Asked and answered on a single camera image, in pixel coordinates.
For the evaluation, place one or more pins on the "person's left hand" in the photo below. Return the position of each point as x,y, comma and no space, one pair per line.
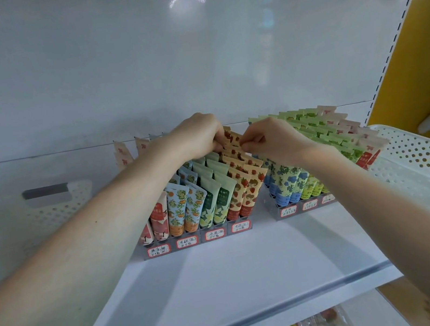
194,135

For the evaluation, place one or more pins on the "person's right hand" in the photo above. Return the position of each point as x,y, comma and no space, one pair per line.
279,140

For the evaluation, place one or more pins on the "row of hand cream tubes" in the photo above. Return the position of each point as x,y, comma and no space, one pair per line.
196,197

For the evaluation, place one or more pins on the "white metal shelf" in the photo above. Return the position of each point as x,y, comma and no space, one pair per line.
257,269

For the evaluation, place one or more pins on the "white perforated plastic basket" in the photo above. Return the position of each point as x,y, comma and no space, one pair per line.
36,223
428,158

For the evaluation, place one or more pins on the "person's left forearm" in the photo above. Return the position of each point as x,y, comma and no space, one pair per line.
69,275

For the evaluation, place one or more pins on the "person's right forearm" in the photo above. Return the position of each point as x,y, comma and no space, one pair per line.
416,234

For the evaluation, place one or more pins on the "clear divider tray with labels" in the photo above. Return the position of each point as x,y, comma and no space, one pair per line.
185,242

